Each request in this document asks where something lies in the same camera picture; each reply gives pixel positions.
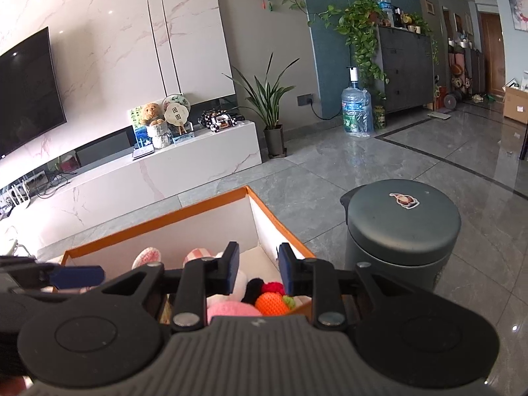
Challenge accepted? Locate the pink peach plush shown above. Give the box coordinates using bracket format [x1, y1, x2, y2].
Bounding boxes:
[207, 301, 262, 324]

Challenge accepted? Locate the orange crochet fruit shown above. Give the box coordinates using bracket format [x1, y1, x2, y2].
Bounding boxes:
[254, 292, 296, 316]

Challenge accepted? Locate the pink striped hat plush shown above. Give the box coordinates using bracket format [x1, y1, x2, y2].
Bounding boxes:
[182, 247, 223, 266]

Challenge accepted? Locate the sailor dog plush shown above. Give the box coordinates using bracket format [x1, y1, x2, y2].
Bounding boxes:
[260, 281, 285, 297]

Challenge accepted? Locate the white crochet bunny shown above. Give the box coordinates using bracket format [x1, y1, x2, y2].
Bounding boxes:
[132, 247, 161, 269]

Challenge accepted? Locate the white cow plush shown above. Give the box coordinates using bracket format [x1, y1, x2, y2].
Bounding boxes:
[229, 270, 265, 305]

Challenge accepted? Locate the person's hand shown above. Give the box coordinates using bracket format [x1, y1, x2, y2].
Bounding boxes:
[0, 375, 27, 396]

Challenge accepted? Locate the white wifi router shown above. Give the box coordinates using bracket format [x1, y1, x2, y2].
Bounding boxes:
[1, 181, 31, 209]

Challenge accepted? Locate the dark green trash bin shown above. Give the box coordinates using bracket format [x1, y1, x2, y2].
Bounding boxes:
[340, 179, 462, 290]

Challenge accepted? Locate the white marble tv console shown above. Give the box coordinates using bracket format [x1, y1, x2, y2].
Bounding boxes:
[1, 121, 261, 252]

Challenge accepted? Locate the blue landscape picture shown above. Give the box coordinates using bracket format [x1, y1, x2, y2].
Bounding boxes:
[130, 106, 152, 149]

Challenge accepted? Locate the black toy vehicle model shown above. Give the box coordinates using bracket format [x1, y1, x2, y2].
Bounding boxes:
[198, 109, 245, 132]

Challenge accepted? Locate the brown teddy bear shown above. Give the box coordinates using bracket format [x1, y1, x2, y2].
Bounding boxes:
[139, 103, 165, 126]

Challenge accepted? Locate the round paper fan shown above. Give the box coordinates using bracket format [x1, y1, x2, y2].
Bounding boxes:
[162, 94, 191, 135]

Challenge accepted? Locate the blue water jug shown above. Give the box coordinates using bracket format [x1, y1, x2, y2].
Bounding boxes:
[341, 67, 374, 138]

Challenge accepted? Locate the potted orchid plant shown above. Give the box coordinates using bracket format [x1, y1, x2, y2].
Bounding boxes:
[224, 53, 300, 158]

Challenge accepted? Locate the dark drawer cabinet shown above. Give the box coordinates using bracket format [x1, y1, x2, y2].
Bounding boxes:
[378, 27, 434, 114]

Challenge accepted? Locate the hanging pothos plant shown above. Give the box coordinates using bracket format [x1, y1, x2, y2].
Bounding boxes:
[317, 0, 387, 92]

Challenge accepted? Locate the cardboard carton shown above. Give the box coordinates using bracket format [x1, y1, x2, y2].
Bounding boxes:
[503, 87, 528, 124]

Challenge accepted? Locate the black wall television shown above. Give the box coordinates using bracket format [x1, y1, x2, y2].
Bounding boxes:
[0, 28, 66, 156]

